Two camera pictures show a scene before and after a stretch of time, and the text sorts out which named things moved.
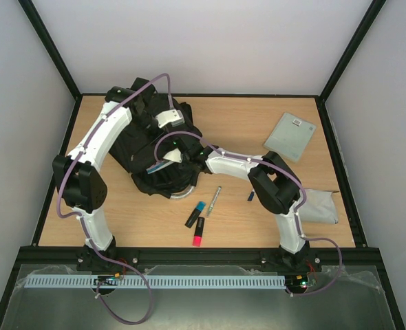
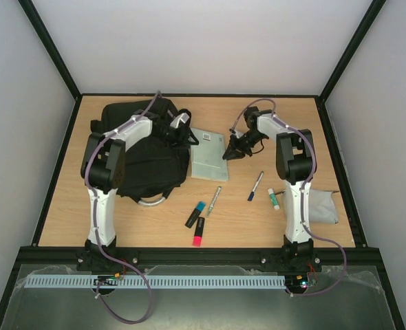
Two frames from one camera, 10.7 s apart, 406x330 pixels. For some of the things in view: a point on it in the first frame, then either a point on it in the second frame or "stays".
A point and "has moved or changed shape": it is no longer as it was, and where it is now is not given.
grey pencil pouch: [319, 207] stays
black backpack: [160, 146] has moved or changed shape
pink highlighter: [197, 238] stays
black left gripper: [171, 134] → [181, 134]
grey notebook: [291, 137] has moved or changed shape
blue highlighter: [196, 213] stays
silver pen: [213, 201] stays
